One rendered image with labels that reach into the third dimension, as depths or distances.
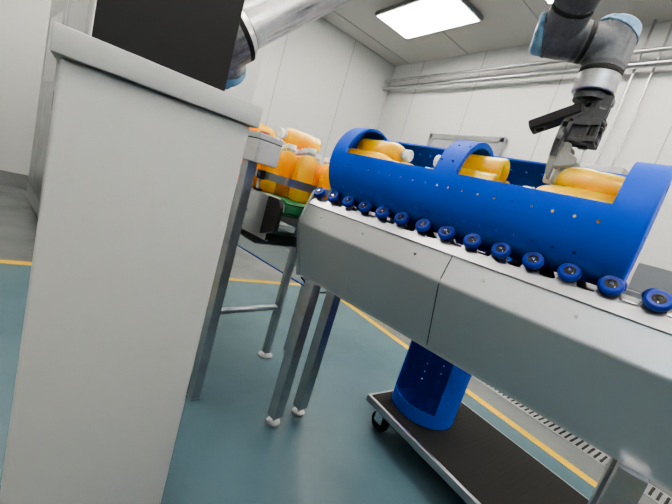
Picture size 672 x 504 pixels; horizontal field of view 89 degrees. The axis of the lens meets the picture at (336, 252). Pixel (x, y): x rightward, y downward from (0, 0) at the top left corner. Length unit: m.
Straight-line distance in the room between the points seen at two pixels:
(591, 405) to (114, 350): 0.97
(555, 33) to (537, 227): 0.45
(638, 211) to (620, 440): 0.46
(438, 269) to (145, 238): 0.69
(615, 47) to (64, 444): 1.43
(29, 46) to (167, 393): 4.73
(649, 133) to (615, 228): 3.73
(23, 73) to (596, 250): 5.20
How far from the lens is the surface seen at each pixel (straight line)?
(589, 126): 1.03
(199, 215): 0.73
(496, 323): 0.92
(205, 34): 0.80
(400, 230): 1.05
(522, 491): 1.65
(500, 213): 0.92
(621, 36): 1.11
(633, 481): 0.99
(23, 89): 5.27
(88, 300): 0.76
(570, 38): 1.08
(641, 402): 0.92
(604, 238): 0.88
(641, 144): 4.56
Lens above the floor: 0.99
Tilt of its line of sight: 10 degrees down
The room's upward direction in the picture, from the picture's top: 17 degrees clockwise
